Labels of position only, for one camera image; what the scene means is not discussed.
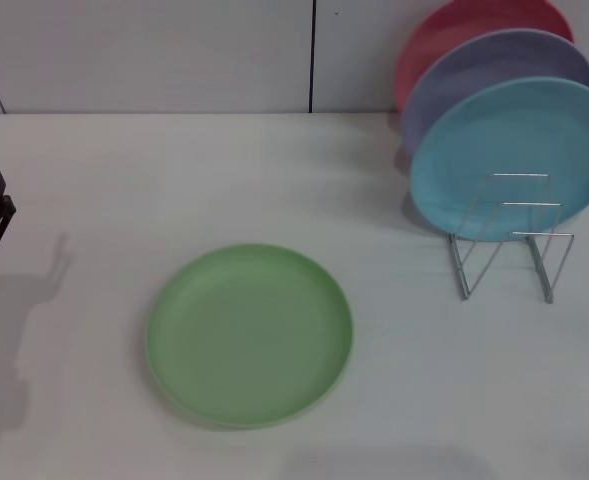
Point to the green round plastic plate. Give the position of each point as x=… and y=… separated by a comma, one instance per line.
x=249, y=340

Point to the pink round plate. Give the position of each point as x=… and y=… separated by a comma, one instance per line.
x=454, y=30

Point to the light blue round plate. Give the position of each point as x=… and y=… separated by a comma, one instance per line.
x=504, y=140

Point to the purple round plate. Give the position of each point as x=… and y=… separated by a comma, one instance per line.
x=494, y=65

